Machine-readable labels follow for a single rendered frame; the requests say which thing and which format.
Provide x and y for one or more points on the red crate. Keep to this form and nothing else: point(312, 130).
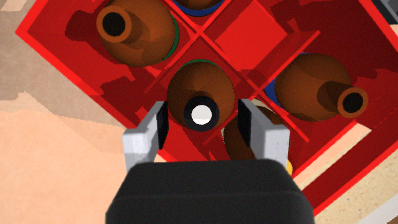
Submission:
point(261, 37)

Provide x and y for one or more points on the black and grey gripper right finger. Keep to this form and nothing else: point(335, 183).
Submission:
point(267, 141)

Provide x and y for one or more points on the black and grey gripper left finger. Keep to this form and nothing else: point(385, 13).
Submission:
point(141, 144)

